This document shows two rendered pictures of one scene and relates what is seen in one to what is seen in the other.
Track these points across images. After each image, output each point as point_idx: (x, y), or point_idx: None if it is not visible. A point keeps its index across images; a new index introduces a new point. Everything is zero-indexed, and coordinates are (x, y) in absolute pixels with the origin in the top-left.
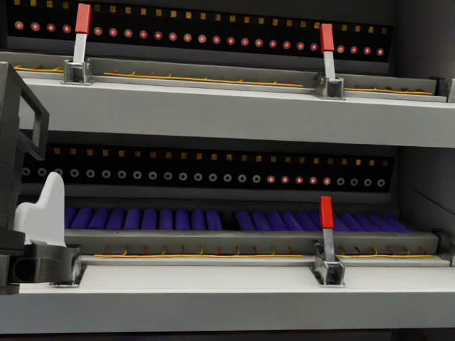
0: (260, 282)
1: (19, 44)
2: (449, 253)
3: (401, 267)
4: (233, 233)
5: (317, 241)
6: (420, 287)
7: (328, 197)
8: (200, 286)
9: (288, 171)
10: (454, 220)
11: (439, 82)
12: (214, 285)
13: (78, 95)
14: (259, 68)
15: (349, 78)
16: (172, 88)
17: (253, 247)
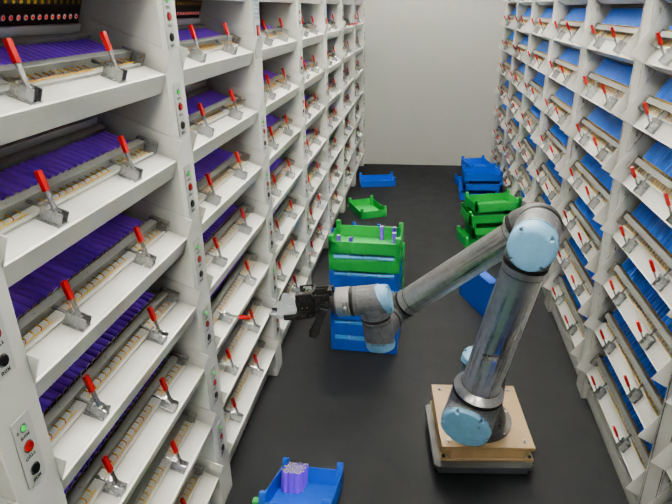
0: (246, 293)
1: None
2: (255, 258)
3: (251, 269)
4: (228, 283)
5: (240, 273)
6: (261, 273)
7: (246, 260)
8: (242, 302)
9: None
10: (251, 247)
11: (247, 206)
12: (243, 300)
13: (227, 268)
14: (224, 226)
15: (237, 217)
16: (227, 250)
17: (232, 284)
